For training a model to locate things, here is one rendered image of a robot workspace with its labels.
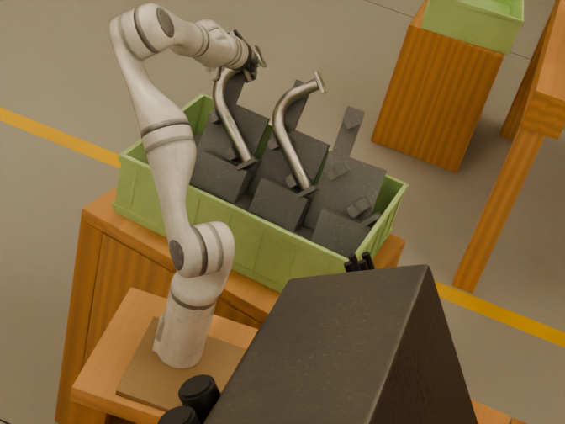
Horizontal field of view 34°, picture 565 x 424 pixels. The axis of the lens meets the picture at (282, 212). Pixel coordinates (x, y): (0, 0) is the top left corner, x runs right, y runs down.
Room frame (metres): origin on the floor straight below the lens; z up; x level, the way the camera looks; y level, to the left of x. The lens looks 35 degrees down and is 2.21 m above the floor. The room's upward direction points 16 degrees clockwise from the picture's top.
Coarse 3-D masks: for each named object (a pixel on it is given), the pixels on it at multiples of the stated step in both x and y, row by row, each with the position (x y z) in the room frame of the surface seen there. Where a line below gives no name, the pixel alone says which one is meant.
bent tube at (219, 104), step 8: (256, 48) 2.13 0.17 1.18; (256, 56) 2.11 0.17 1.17; (264, 64) 2.12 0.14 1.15; (224, 72) 2.10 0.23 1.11; (232, 72) 2.10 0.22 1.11; (224, 80) 2.10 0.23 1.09; (216, 88) 2.08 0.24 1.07; (224, 88) 2.10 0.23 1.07; (216, 96) 2.07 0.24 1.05; (216, 104) 2.06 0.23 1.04; (224, 104) 2.07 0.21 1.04; (224, 112) 2.05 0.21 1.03; (224, 120) 2.04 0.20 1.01; (232, 120) 2.05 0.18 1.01; (224, 128) 2.04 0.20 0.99; (232, 128) 2.03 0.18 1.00; (232, 136) 2.02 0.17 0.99; (240, 136) 2.03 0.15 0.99; (240, 144) 2.01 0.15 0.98; (240, 152) 2.00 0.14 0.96; (248, 152) 2.00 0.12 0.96; (240, 160) 1.99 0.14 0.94
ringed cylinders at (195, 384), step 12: (192, 384) 0.66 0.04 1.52; (204, 384) 0.65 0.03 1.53; (216, 384) 0.66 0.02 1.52; (180, 396) 0.65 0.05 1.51; (192, 396) 0.64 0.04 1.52; (204, 396) 0.64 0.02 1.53; (216, 396) 0.65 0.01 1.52; (180, 408) 0.62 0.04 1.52; (192, 408) 0.62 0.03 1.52; (204, 408) 0.64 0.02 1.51; (168, 420) 0.61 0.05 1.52; (180, 420) 0.60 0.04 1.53; (192, 420) 0.60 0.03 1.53; (204, 420) 0.64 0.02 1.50
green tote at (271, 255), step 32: (192, 128) 2.19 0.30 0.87; (128, 160) 1.83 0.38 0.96; (128, 192) 1.84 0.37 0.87; (192, 192) 1.79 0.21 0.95; (384, 192) 2.08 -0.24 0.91; (160, 224) 1.80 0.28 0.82; (192, 224) 1.79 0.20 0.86; (256, 224) 1.74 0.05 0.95; (384, 224) 1.94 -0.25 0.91; (256, 256) 1.74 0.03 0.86; (288, 256) 1.72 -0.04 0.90; (320, 256) 1.70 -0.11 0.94
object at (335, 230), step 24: (360, 120) 2.05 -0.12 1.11; (336, 144) 2.02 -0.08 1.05; (360, 168) 1.99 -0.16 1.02; (336, 192) 1.96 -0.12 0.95; (360, 192) 1.96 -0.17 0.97; (312, 216) 1.93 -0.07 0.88; (336, 216) 1.89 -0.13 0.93; (360, 216) 1.94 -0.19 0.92; (312, 240) 1.86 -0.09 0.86; (336, 240) 1.86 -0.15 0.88; (360, 240) 1.86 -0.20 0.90
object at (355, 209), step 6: (342, 162) 1.98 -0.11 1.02; (336, 168) 1.97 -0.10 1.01; (342, 168) 1.97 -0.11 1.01; (348, 168) 1.97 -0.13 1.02; (330, 174) 1.93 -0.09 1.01; (336, 174) 1.94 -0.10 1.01; (330, 180) 1.93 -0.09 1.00; (366, 198) 1.95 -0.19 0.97; (354, 204) 1.91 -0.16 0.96; (360, 204) 1.93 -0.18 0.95; (366, 204) 1.93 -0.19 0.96; (348, 210) 1.89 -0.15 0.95; (354, 210) 1.89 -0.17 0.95; (360, 210) 1.93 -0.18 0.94; (354, 216) 1.89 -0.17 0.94
